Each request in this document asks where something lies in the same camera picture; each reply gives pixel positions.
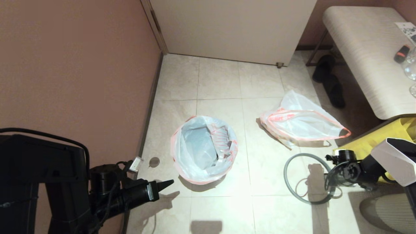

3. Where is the white door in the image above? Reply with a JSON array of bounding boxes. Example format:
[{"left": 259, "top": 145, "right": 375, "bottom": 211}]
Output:
[{"left": 149, "top": 0, "right": 318, "bottom": 67}]

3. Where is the grey ribbed cushion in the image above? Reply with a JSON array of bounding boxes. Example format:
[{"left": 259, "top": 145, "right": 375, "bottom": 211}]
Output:
[{"left": 358, "top": 192, "right": 408, "bottom": 234}]

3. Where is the black slipper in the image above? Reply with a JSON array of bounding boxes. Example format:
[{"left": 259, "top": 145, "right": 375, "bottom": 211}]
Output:
[
  {"left": 312, "top": 55, "right": 335, "bottom": 83},
  {"left": 324, "top": 75, "right": 345, "bottom": 109}
]

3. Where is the white blue printed card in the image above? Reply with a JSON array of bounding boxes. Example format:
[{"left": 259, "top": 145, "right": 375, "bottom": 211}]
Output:
[{"left": 394, "top": 22, "right": 416, "bottom": 44}]

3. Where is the white door frame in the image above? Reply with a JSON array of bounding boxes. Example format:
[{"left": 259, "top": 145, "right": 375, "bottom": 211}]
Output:
[{"left": 141, "top": 0, "right": 169, "bottom": 55}]

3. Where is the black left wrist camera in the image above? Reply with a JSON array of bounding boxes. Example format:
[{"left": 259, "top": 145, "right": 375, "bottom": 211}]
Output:
[{"left": 146, "top": 181, "right": 160, "bottom": 202}]

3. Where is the gray bin rim ring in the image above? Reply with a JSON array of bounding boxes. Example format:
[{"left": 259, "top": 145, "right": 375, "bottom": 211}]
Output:
[{"left": 283, "top": 153, "right": 335, "bottom": 205}]

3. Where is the clear plastic bag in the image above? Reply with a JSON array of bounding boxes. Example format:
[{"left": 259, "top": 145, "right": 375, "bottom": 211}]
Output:
[{"left": 259, "top": 90, "right": 352, "bottom": 150}]

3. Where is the yellow fabric bag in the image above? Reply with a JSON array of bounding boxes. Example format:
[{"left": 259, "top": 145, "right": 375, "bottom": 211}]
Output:
[{"left": 335, "top": 118, "right": 416, "bottom": 184}]

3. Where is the beige wood grain bench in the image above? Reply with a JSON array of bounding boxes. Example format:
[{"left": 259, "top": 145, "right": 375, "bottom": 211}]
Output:
[{"left": 323, "top": 6, "right": 416, "bottom": 120}]

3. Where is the small black red object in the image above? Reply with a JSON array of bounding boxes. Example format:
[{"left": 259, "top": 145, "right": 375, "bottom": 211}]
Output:
[{"left": 394, "top": 45, "right": 410, "bottom": 64}]

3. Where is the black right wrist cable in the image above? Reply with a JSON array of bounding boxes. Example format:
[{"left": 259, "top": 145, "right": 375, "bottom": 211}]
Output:
[{"left": 324, "top": 161, "right": 361, "bottom": 197}]

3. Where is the thin metal bench leg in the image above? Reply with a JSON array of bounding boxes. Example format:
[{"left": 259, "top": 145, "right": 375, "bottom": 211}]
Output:
[{"left": 305, "top": 31, "right": 329, "bottom": 67}]

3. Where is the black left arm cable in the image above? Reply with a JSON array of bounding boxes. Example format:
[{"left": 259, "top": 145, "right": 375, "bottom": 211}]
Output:
[{"left": 0, "top": 128, "right": 90, "bottom": 173}]

